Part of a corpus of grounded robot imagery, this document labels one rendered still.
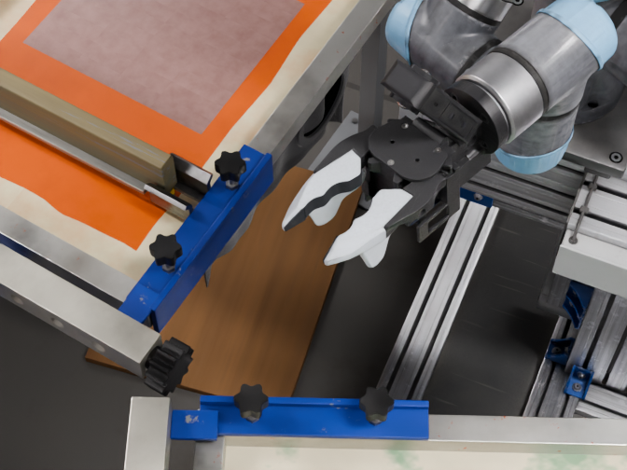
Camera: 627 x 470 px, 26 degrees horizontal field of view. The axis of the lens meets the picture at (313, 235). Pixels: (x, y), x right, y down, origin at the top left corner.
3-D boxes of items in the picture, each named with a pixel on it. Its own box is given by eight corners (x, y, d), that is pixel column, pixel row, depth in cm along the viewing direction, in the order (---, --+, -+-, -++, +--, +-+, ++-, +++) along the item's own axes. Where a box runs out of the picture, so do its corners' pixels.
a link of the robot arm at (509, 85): (545, 79, 118) (476, 34, 122) (509, 108, 117) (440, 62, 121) (541, 135, 124) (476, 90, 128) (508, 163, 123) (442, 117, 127)
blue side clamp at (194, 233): (245, 166, 205) (243, 140, 199) (273, 181, 203) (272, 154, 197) (130, 317, 192) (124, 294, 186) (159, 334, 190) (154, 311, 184)
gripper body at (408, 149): (416, 249, 120) (509, 171, 124) (413, 189, 113) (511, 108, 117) (356, 202, 124) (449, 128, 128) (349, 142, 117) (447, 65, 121)
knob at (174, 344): (161, 342, 185) (156, 317, 179) (196, 362, 184) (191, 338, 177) (130, 384, 182) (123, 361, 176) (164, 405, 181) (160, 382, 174)
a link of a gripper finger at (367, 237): (357, 309, 115) (417, 234, 119) (352, 269, 110) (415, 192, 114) (327, 293, 116) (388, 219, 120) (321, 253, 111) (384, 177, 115)
